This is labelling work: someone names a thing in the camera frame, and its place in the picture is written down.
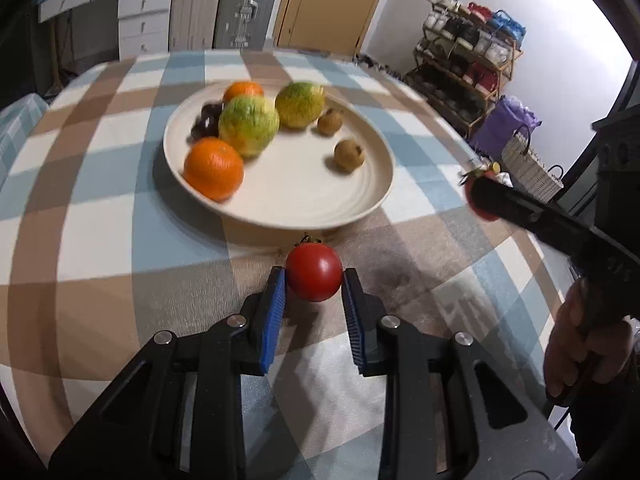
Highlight white drawer cabinet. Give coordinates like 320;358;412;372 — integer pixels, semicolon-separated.
117;0;174;61

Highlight beige suitcase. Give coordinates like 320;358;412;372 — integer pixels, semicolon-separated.
169;0;228;52

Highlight orange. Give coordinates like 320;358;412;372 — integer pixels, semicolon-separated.
223;81;265;105
183;137;245;203

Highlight shoe rack with shoes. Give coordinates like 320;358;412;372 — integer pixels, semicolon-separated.
404;0;527;137

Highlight wooden door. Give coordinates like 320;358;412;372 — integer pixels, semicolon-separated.
272;0;397;58

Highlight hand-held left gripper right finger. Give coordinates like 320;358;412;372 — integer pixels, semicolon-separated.
341;268;581;480

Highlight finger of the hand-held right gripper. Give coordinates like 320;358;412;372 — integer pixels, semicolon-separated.
471;174;597;262

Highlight silver suitcase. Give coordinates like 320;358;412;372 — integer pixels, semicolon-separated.
213;0;283;51

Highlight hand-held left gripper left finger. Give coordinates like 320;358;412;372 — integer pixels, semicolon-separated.
47;266;288;480

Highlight green yellow citrus fruit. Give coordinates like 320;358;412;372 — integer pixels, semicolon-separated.
275;82;326;129
218;95;281;157

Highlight woven basket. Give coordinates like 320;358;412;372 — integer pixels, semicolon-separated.
501;125;566;204

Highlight shoes on floor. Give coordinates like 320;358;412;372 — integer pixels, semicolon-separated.
354;51;402;75

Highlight blue checked cloth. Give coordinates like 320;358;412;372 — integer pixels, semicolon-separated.
0;94;49;187

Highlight cream round plate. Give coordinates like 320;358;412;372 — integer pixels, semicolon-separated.
163;78;396;230

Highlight red tomato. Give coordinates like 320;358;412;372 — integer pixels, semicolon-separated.
285;234;344;303
461;161;502;222

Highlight person's right forearm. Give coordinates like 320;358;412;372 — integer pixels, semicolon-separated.
570;370;640;463

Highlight person's right hand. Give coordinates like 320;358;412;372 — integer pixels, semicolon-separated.
543;279;634;399

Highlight purple bag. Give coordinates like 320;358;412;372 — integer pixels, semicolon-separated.
470;96;544;161

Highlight dark purple fruit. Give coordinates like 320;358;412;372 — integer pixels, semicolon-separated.
190;102;226;142

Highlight brown kiwi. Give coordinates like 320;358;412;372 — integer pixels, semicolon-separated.
317;108;345;137
334;139;367;174

